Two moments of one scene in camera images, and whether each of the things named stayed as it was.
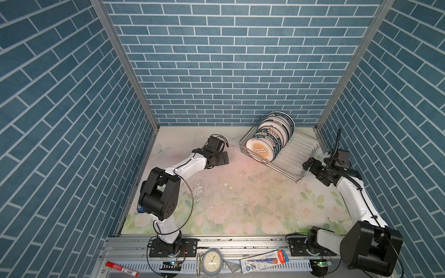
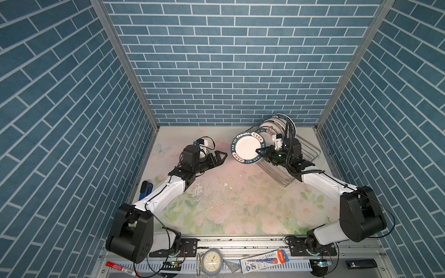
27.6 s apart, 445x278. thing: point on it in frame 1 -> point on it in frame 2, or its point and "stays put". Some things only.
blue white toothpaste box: x=266 y=259 stays put
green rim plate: x=278 y=125 -> x=244 y=146
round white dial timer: x=212 y=262 stays put
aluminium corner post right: x=384 y=7 stays put
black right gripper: x=313 y=168 -> x=269 y=150
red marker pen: x=123 y=269 stays put
